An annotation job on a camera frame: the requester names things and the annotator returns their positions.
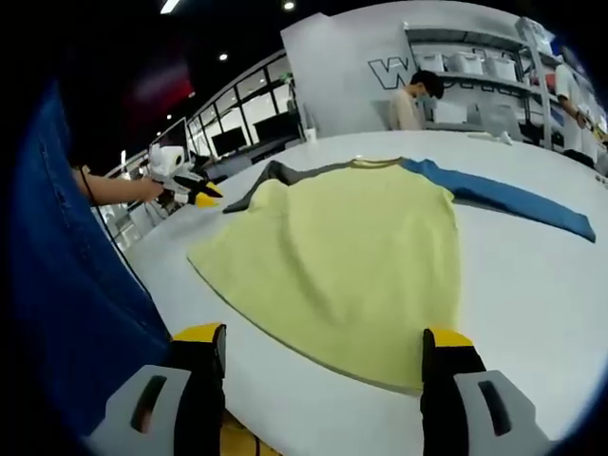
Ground yellow garment blue grey sleeves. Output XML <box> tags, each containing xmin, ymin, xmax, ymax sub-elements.
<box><xmin>187</xmin><ymin>157</ymin><xmax>598</xmax><ymax>394</ymax></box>

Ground black framed glass partition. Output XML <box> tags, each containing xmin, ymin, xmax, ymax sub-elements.
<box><xmin>187</xmin><ymin>51</ymin><xmax>294</xmax><ymax>153</ymax></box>

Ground round ceiling spotlights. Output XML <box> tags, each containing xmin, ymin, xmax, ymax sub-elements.
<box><xmin>163</xmin><ymin>0</ymin><xmax>296</xmax><ymax>121</ymax></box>

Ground red hanging screen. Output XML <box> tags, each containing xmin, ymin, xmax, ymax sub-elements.
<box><xmin>125</xmin><ymin>56</ymin><xmax>196</xmax><ymax>115</ymax></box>

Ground large silver computer monitor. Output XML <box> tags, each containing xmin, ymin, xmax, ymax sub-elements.
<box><xmin>155</xmin><ymin>117</ymin><xmax>189</xmax><ymax>158</ymax></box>

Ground person's left hand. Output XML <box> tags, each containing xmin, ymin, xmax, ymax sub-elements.
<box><xmin>135</xmin><ymin>179</ymin><xmax>166</xmax><ymax>204</ymax></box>

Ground black computer monitor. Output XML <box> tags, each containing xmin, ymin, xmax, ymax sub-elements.
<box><xmin>253</xmin><ymin>113</ymin><xmax>298</xmax><ymax>143</ymax></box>
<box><xmin>211</xmin><ymin>128</ymin><xmax>248</xmax><ymax>156</ymax></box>

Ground black cable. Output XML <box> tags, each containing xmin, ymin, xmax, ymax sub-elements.
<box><xmin>75</xmin><ymin>163</ymin><xmax>158</xmax><ymax>310</ymax></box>

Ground grey chair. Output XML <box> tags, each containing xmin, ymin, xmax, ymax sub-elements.
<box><xmin>477</xmin><ymin>102</ymin><xmax>522</xmax><ymax>139</ymax></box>

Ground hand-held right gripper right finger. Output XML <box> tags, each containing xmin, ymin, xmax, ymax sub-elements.
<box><xmin>420</xmin><ymin>326</ymin><xmax>552</xmax><ymax>456</ymax></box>

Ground grey metal shelf rack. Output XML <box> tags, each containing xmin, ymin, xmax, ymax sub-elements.
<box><xmin>403</xmin><ymin>16</ymin><xmax>608</xmax><ymax>153</ymax></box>

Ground person's blue denim clothing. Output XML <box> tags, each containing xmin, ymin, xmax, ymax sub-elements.
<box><xmin>9</xmin><ymin>78</ymin><xmax>172</xmax><ymax>436</ymax></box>

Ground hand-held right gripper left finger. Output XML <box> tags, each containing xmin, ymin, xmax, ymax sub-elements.
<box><xmin>87</xmin><ymin>322</ymin><xmax>228</xmax><ymax>456</ymax></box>

